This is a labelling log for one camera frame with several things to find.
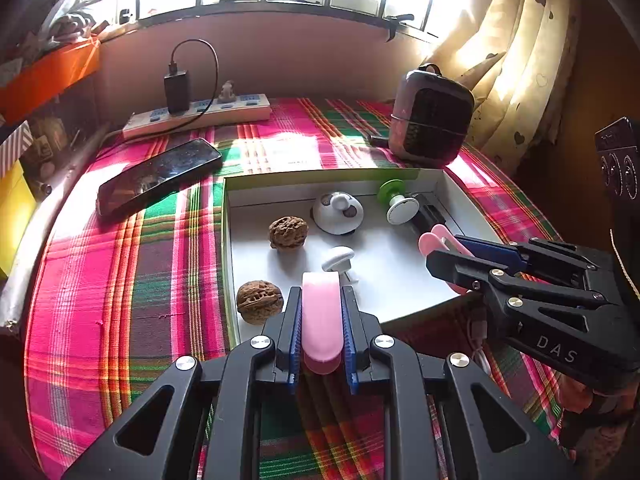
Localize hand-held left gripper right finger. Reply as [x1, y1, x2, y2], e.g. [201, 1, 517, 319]
[340, 287, 576, 480]

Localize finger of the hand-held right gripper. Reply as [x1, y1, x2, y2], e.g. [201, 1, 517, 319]
[426, 249, 613, 341]
[454, 236, 613, 295]

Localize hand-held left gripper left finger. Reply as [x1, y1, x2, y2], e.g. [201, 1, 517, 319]
[62, 287, 302, 480]

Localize pink plastic clip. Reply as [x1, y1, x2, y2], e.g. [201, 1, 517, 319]
[301, 271, 345, 376]

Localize large brown walnut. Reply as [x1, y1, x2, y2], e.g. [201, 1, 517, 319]
[236, 280, 285, 324]

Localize green white suction holder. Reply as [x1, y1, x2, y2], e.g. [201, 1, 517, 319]
[377, 180, 421, 226]

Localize shallow white cardboard box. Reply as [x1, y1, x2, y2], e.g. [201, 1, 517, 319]
[221, 167, 503, 353]

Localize grey mushroom shaped knob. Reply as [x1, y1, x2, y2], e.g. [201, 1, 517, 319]
[321, 246, 361, 283]

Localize white panda shaped gadget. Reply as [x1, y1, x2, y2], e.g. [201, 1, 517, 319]
[311, 191, 364, 236]

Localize person's right hand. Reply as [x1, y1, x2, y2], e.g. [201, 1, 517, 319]
[560, 376, 598, 412]

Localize black rectangular device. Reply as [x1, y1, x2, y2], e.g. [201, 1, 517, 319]
[410, 192, 466, 241]

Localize small brown walnut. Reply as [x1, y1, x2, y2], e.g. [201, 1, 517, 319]
[268, 216, 308, 250]

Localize small dark desk heater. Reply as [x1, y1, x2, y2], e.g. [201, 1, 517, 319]
[389, 63, 475, 168]

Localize cream heart print curtain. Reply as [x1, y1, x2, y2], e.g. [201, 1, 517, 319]
[425, 0, 583, 176]

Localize pink green plaid tablecloth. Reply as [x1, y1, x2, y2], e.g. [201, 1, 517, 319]
[25, 97, 566, 480]

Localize black smartphone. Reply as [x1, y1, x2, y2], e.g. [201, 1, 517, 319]
[96, 137, 223, 218]

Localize white power strip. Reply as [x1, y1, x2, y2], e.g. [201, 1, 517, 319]
[122, 92, 272, 140]

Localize black charger plug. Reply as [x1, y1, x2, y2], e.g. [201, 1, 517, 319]
[164, 72, 192, 115]

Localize yellow box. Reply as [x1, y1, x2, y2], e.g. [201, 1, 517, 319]
[0, 160, 38, 281]

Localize striped box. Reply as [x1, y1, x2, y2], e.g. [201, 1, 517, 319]
[0, 120, 33, 176]

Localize orange box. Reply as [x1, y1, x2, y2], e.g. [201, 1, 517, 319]
[0, 42, 101, 121]

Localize black charger cable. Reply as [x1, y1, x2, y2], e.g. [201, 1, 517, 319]
[169, 39, 220, 131]

